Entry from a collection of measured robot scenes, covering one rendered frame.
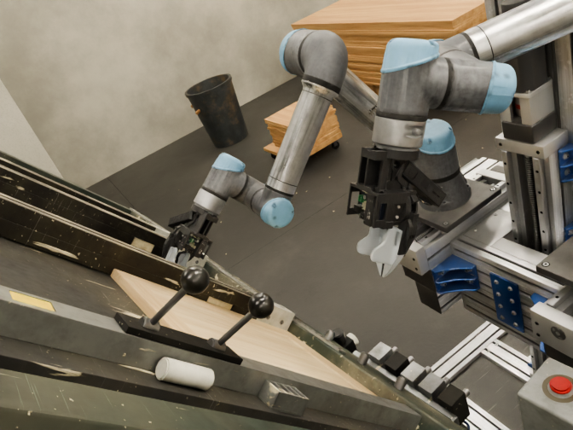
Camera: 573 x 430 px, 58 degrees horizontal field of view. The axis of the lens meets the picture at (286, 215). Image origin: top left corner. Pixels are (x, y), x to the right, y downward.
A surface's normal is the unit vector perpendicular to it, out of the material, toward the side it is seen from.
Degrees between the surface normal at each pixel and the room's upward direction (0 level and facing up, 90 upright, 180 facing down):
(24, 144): 90
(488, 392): 0
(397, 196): 90
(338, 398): 90
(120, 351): 90
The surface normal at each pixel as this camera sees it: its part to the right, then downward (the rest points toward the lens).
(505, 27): -0.21, -0.20
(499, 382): -0.33, -0.81
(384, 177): 0.48, 0.29
